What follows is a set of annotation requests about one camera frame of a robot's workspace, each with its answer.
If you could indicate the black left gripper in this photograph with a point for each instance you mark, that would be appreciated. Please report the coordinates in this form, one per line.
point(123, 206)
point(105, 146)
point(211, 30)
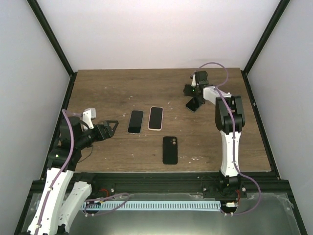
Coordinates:
point(100, 127)

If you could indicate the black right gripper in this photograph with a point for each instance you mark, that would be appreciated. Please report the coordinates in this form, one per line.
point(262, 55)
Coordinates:
point(187, 91)

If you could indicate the dark green phone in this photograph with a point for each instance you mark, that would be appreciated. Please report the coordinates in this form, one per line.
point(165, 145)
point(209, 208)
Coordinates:
point(194, 104)

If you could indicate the clear magsafe phone case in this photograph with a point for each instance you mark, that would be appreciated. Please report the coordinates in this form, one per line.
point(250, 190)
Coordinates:
point(135, 133)

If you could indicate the pale pink phone case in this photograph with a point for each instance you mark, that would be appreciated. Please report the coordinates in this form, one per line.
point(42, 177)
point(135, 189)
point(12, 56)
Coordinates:
point(155, 129)

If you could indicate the blue smartphone black screen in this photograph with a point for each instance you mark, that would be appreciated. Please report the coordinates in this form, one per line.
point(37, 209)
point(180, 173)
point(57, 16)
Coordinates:
point(155, 117)

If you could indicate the black phone case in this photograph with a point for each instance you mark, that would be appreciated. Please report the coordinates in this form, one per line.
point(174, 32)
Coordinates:
point(170, 150)

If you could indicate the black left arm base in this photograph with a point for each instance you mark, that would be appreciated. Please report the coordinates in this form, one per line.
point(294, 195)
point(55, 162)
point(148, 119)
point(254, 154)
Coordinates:
point(102, 189)

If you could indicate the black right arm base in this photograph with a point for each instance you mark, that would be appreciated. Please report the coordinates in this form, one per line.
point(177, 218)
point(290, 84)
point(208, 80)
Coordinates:
point(223, 189)

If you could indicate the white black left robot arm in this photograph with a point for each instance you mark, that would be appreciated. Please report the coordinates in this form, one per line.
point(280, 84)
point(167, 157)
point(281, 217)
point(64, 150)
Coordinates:
point(55, 213)

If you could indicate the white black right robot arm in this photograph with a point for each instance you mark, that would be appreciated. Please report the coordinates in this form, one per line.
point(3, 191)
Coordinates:
point(229, 117)

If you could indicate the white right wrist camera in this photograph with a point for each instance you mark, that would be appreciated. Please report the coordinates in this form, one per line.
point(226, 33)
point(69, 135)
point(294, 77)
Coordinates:
point(193, 83)

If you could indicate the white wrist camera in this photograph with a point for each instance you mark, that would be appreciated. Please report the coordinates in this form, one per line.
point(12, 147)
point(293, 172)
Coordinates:
point(88, 115)
point(193, 83)

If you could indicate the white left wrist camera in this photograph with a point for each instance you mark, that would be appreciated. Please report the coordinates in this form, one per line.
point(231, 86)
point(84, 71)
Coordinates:
point(88, 115)

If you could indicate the light blue slotted cable duct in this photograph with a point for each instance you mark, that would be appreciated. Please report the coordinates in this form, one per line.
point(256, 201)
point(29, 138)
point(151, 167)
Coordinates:
point(155, 206)

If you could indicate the black aluminium frame rail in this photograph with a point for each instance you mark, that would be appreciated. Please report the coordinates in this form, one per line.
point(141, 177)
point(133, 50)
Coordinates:
point(179, 182)

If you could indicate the right black frame post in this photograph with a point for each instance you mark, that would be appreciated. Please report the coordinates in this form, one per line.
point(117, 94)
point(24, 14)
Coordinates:
point(276, 16)

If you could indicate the black frame post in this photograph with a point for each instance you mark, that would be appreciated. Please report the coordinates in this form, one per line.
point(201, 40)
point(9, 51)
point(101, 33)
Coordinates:
point(276, 16)
point(39, 14)

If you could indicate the left black frame post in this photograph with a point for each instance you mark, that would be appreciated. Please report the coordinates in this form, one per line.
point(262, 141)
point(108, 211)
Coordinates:
point(39, 14)

